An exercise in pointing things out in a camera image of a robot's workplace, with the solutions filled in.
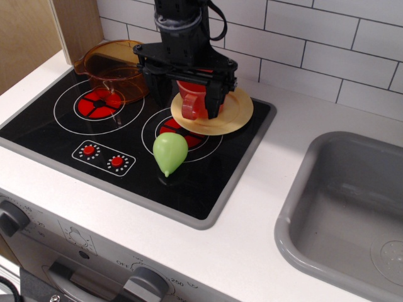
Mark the left grey oven knob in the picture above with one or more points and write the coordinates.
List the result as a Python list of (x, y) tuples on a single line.
[(13, 219)]

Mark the black toy stovetop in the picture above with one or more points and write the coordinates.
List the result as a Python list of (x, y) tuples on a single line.
[(109, 146)]

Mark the wooden side panel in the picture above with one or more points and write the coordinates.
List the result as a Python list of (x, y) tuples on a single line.
[(34, 31)]

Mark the red plastic cup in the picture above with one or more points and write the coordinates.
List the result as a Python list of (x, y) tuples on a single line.
[(193, 96)]

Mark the grey sink basin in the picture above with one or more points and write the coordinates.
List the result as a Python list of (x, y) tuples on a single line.
[(342, 219)]

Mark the green plastic pear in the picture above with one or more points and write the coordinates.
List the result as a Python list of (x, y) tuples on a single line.
[(170, 151)]

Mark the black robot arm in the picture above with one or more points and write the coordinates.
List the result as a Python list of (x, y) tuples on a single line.
[(185, 53)]

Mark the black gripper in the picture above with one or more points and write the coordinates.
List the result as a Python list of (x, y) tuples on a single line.
[(185, 52)]

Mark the right grey oven knob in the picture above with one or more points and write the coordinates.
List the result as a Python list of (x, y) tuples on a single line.
[(146, 285)]

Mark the yellow plastic plate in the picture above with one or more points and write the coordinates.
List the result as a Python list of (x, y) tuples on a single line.
[(236, 112)]

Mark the grey oven knob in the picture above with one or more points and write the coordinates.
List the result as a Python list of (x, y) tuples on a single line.
[(146, 285), (13, 219)]

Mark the amber transparent pot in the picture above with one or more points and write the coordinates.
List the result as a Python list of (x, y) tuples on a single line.
[(113, 72)]

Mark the grey oven door handle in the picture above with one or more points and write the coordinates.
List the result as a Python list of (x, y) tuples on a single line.
[(84, 284)]

